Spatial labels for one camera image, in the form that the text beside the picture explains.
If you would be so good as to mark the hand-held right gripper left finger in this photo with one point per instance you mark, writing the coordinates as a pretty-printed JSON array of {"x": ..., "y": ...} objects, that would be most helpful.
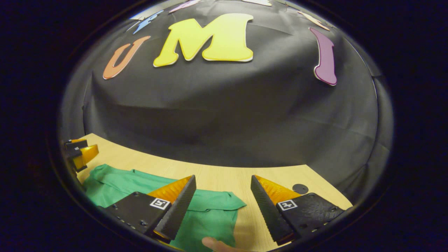
[{"x": 178, "y": 210}]

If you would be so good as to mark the green T-shirt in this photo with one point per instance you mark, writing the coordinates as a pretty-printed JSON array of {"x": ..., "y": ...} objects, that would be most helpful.
[{"x": 112, "y": 185}]

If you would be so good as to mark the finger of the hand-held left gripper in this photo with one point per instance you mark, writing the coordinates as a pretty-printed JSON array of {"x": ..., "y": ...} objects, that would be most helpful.
[
  {"x": 77, "y": 144},
  {"x": 87, "y": 154}
]

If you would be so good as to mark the black backdrop cloth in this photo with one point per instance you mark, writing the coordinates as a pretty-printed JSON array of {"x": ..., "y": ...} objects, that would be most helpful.
[{"x": 227, "y": 115}]

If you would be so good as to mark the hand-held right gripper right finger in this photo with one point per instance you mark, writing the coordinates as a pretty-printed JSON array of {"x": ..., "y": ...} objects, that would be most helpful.
[{"x": 266, "y": 210}]

